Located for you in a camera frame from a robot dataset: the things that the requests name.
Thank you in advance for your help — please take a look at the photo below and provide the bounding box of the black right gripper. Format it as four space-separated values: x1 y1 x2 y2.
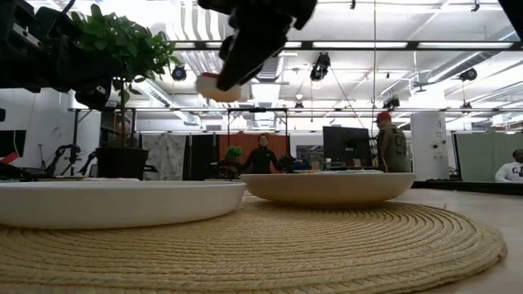
197 0 319 92

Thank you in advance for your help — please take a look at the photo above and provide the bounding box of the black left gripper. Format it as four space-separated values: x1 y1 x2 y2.
0 0 124 111

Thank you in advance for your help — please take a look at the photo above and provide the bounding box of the large pink frosted donut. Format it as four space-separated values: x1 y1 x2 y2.
79 176 141 182

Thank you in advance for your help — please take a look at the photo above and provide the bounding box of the green leafy plant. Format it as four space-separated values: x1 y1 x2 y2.
69 3 181 148

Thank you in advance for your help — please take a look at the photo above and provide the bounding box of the person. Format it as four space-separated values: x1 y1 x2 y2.
494 149 523 184
244 133 284 175
373 110 410 173
114 118 135 148

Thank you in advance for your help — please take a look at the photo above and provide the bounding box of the orange partition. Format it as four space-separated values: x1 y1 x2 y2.
218 132 290 175

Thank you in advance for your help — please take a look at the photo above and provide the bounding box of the black plant pot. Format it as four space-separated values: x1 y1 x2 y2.
95 145 150 181

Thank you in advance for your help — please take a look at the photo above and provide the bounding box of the small background plant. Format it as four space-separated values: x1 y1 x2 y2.
224 145 244 179

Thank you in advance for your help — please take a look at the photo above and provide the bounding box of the black screen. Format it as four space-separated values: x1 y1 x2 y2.
0 129 26 158

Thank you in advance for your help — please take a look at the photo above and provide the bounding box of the black panel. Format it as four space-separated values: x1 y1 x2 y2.
190 133 221 180

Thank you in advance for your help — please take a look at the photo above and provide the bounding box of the white plate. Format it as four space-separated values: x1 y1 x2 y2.
0 180 248 229

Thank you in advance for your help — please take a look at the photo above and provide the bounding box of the black monitor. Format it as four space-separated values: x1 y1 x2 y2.
322 126 372 167

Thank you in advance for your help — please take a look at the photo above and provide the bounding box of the beige plate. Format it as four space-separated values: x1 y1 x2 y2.
239 171 416 206

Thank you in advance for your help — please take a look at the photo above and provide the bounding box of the round woven straw placemat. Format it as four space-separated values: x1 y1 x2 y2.
0 195 507 294

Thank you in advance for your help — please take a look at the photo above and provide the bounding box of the white pillar cabinet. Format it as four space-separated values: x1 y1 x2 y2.
410 111 450 181

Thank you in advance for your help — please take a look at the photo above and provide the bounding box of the green partition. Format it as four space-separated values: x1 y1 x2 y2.
454 131 523 183

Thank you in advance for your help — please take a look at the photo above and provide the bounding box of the black rack frame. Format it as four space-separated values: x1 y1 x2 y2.
226 107 289 172

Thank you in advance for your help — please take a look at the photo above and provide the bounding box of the black overhead frame beam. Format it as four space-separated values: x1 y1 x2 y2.
175 40 523 51

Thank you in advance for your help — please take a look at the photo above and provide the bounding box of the black aluminium table frame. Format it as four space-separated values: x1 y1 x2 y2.
410 180 523 196

